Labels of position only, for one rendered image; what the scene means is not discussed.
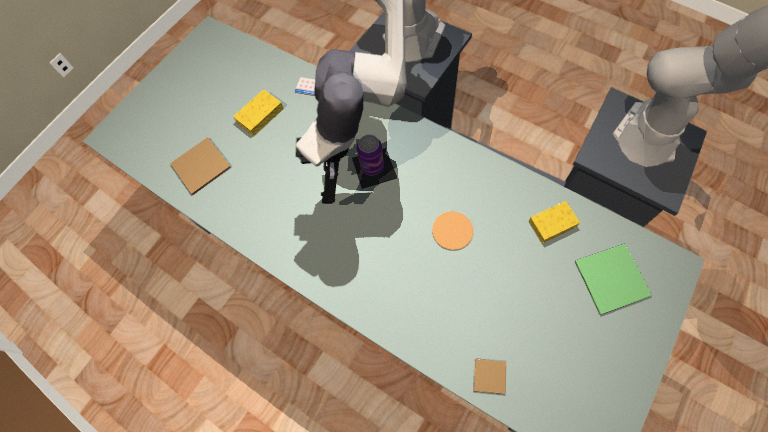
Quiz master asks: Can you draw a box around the dark grey square tile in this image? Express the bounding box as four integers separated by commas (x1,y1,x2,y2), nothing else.
352,148,397,189

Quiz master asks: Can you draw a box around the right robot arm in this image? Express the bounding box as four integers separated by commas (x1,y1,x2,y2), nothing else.
295,0,445,167

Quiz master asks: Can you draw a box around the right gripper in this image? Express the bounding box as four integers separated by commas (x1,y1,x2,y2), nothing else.
321,148,349,204

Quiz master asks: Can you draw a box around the purple drink can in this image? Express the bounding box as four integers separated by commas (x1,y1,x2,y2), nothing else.
357,135,384,176

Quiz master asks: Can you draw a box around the green flat square pad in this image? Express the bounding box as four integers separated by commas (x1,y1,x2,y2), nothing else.
575,244,652,315

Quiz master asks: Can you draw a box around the tan flat rectangular board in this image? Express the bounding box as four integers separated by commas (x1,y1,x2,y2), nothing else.
170,137,231,195

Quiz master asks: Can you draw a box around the yellow sponge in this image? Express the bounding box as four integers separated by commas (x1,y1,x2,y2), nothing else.
233,89,284,136
529,201,580,243

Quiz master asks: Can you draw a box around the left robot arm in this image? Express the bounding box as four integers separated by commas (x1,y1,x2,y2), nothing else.
612,5,768,167

